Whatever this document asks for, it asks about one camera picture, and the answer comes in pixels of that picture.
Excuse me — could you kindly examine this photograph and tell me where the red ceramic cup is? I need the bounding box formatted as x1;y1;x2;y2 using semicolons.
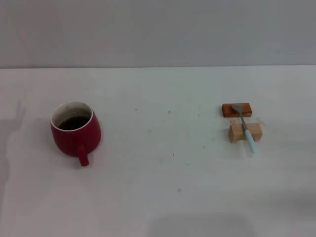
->
50;101;102;167

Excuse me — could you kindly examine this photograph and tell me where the blue handled metal spoon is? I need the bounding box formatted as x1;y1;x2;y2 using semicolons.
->
231;103;258;154

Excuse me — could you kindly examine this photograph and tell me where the light wooden spoon rest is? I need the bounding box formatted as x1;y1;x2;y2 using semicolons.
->
228;122;263;144

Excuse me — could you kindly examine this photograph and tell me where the dark orange wooden block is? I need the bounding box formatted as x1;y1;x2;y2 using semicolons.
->
221;103;253;119

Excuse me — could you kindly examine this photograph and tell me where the dark brown coffee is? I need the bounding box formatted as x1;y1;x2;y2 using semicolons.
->
58;116;91;131

